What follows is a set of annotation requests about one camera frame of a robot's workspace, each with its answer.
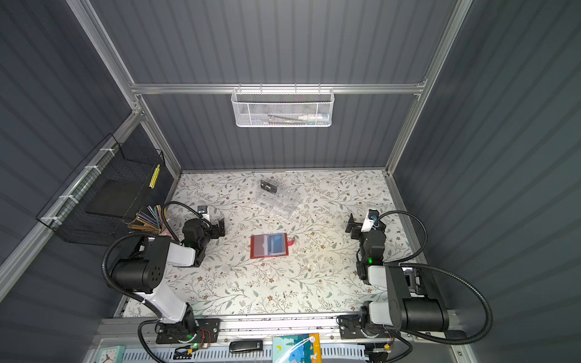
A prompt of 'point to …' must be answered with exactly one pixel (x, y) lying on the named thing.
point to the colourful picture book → (297, 348)
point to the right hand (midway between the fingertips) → (368, 216)
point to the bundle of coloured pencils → (153, 218)
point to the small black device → (246, 345)
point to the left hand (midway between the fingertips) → (214, 219)
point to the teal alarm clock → (115, 354)
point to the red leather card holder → (270, 245)
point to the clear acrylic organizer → (281, 200)
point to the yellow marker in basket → (154, 177)
